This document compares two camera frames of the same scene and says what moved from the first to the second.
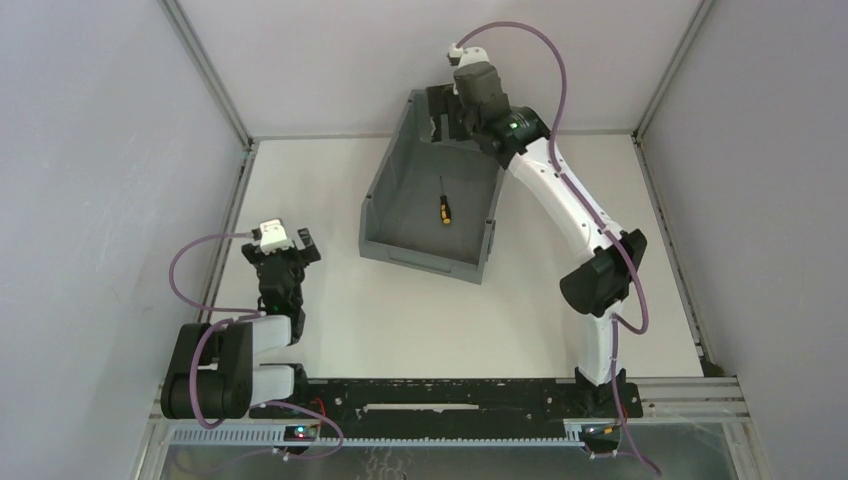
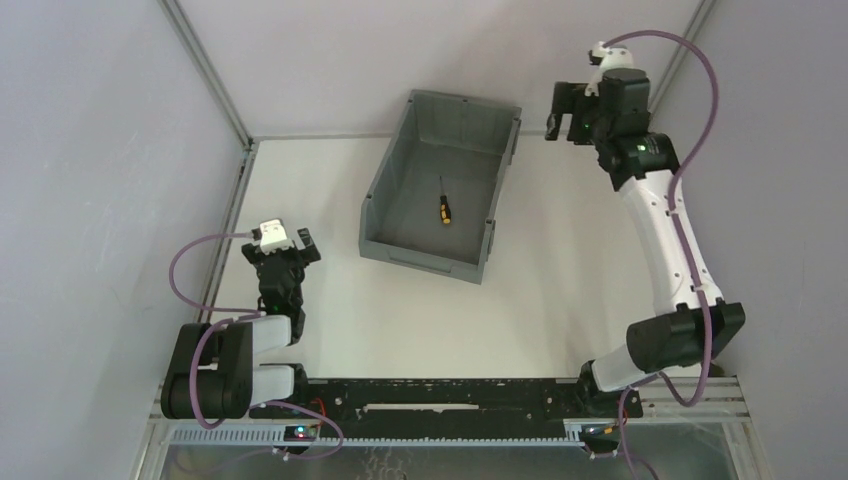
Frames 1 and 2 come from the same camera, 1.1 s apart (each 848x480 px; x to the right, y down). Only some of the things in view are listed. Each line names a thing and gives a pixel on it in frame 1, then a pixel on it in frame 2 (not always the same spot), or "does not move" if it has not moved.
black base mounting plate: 447,408 does not move
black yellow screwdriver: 445,211 does not move
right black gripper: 457,115 to 566,110
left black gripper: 279,258 does not move
